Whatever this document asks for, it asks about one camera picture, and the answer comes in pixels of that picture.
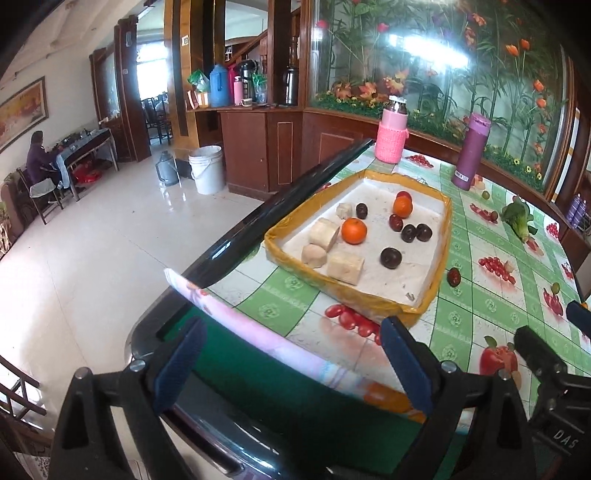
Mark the steel thermos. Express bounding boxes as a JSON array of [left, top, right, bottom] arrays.
[[283, 67, 298, 106]]

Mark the metal chair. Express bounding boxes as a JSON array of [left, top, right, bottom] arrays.
[[16, 166, 65, 225]]

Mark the yellow taped foam tray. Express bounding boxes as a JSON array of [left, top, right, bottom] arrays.
[[264, 169, 453, 329]]

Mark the large sugarcane piece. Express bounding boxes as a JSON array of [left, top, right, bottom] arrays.
[[327, 251, 365, 286]]

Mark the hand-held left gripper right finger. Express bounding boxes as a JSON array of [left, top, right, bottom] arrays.
[[379, 316, 539, 480]]

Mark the dining table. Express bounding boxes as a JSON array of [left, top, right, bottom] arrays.
[[55, 128, 118, 201]]

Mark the purple bottle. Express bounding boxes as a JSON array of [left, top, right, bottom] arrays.
[[451, 112, 491, 191]]

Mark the flower painted glass partition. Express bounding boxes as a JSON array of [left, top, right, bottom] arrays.
[[307, 0, 571, 192]]

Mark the pink knitted sleeve jar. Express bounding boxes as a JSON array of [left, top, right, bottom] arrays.
[[374, 96, 411, 164]]

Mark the round sugarcane piece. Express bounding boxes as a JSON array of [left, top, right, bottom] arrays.
[[309, 218, 341, 252]]

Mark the blue thermos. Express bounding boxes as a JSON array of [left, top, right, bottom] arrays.
[[209, 64, 227, 108]]

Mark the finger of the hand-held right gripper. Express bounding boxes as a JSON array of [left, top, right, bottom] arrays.
[[514, 324, 573, 402], [566, 300, 591, 337]]

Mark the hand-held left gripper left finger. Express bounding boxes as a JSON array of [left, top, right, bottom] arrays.
[[47, 318, 208, 480]]

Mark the green floral tablecloth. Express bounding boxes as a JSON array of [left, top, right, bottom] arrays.
[[164, 150, 591, 425]]

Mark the bok choy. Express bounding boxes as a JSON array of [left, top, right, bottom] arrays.
[[501, 196, 539, 243]]

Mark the wooden cabinet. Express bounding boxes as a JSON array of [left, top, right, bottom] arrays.
[[217, 107, 370, 201]]

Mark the gray kettle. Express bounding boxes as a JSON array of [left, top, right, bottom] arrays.
[[154, 151, 180, 186]]

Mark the framed wall painting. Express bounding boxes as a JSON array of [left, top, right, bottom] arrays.
[[0, 76, 49, 153]]

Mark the white bucket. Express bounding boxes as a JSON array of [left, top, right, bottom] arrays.
[[188, 145, 226, 195]]

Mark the dark thermos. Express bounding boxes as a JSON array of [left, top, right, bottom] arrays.
[[238, 60, 257, 100]]

